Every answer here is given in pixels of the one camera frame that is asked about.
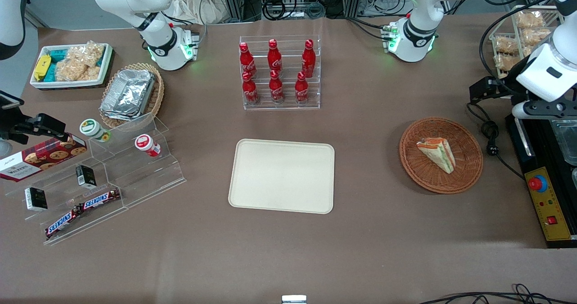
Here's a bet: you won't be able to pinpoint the triangular sandwich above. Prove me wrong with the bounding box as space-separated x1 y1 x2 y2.
416 137 456 175

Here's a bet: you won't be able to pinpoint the round brown wicker basket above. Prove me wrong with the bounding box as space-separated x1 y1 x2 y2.
399 117 484 194

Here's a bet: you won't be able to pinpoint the oval light wicker basket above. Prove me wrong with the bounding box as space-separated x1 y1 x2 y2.
99 63 165 129

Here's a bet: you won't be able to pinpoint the cream plastic tray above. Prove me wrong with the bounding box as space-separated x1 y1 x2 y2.
228 138 335 215

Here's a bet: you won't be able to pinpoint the yellow snack packet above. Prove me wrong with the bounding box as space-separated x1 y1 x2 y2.
34 55 52 82

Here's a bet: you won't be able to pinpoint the white rectangular snack bin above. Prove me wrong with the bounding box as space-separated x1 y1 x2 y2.
30 43 114 90

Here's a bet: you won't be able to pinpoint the bagged fried snack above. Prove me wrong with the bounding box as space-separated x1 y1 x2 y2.
522 28 552 46
495 37 519 55
515 10 545 29
494 53 523 72

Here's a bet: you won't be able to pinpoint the red tartan cookie box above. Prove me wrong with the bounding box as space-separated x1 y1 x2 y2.
0 134 88 183

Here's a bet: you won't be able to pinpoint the clear bag rice crackers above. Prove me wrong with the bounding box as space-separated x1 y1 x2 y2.
55 60 101 82
67 41 105 68

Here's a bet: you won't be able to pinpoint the green lid yogurt cup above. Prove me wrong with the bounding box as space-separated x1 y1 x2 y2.
80 119 112 143

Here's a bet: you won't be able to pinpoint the black machine yellow panel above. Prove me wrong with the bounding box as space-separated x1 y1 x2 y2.
505 113 577 249

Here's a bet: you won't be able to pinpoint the small black box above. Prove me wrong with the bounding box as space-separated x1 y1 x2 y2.
75 165 97 190
24 187 49 212

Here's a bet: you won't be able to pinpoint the aluminium foil container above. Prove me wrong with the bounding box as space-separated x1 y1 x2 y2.
100 69 156 121

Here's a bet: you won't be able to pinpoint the brown snickers bar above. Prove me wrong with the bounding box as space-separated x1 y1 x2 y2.
45 207 82 240
80 188 122 211

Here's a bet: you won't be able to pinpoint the red lid yogurt cup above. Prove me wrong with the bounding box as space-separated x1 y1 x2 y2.
135 134 161 157

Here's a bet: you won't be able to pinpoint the clear acrylic stepped shelf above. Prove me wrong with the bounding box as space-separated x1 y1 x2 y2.
5 112 187 246

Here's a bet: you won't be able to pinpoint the red cola bottle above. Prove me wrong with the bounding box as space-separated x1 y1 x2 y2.
294 72 310 104
301 39 316 78
239 42 257 77
269 70 285 104
268 39 283 74
242 72 260 105

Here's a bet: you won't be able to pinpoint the clear acrylic bottle rack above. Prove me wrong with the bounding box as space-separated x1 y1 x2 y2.
239 35 321 111

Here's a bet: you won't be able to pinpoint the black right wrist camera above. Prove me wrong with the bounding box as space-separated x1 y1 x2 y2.
0 113 66 145

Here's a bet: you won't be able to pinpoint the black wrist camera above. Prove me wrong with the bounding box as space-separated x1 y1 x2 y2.
0 113 66 145
469 76 529 105

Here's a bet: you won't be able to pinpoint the black power cable with plug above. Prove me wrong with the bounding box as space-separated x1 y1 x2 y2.
466 102 526 181

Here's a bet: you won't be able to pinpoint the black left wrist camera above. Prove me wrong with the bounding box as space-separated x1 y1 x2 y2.
469 76 529 105

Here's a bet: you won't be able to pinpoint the white wire rack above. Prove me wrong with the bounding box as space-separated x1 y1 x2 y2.
489 5 565 80

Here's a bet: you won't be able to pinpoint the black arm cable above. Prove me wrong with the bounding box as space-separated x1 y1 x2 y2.
477 0 562 92

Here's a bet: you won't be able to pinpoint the black floor cables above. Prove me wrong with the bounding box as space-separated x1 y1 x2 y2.
418 283 577 304

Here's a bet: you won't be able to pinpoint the grey coiled cable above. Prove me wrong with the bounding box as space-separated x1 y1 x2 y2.
301 2 326 18

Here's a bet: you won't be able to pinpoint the black coiled cable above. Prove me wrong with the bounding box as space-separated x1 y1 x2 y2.
262 0 299 21

